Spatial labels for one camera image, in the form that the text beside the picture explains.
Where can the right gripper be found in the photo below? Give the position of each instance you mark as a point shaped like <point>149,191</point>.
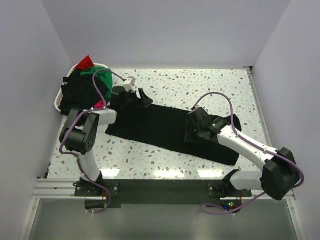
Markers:
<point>189,136</point>

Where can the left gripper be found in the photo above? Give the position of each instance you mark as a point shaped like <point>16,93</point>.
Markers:
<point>138,103</point>

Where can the black t-shirt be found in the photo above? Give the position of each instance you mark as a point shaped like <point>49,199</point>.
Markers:
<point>164,127</point>

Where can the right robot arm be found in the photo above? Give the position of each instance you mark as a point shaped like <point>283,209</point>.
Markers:
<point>278,172</point>

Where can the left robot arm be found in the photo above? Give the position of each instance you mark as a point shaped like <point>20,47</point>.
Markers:
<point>79,133</point>

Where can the pink t-shirt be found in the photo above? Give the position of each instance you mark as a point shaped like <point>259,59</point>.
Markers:
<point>99,105</point>

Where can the green t-shirt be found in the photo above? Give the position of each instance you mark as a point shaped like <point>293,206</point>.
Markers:
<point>103,80</point>

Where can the black clothes pile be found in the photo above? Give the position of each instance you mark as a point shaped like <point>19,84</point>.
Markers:
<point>79,92</point>

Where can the red t-shirt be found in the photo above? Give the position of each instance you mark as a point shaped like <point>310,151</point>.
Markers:
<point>85,64</point>

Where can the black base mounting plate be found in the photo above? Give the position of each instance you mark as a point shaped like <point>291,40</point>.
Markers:
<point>91,203</point>

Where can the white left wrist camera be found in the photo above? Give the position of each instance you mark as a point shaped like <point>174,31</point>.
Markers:
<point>129,84</point>

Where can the right side aluminium rail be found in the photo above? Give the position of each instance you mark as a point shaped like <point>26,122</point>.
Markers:
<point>258,105</point>

